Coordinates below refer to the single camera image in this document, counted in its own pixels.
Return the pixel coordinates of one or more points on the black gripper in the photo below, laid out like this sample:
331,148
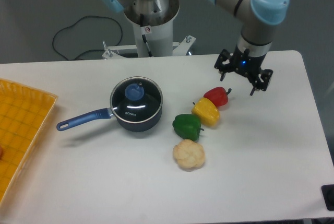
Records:
244,64

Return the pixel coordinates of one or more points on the glass lid blue knob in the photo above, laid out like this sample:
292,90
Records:
136,99

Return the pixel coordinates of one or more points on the dark blue saucepan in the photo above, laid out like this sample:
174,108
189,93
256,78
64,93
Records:
107,113

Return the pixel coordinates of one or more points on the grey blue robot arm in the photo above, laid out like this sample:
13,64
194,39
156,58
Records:
260,19

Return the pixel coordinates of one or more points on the red bell pepper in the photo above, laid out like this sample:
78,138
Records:
218,96

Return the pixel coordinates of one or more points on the yellow bell pepper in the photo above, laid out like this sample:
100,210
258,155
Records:
207,112

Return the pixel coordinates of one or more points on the green bell pepper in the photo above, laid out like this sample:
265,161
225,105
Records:
187,126

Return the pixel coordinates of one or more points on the black table corner device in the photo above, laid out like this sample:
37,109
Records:
327,191

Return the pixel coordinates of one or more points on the yellow woven basket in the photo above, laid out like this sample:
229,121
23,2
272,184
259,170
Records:
24,111

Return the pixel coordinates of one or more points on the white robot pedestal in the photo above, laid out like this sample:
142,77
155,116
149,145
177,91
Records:
152,22

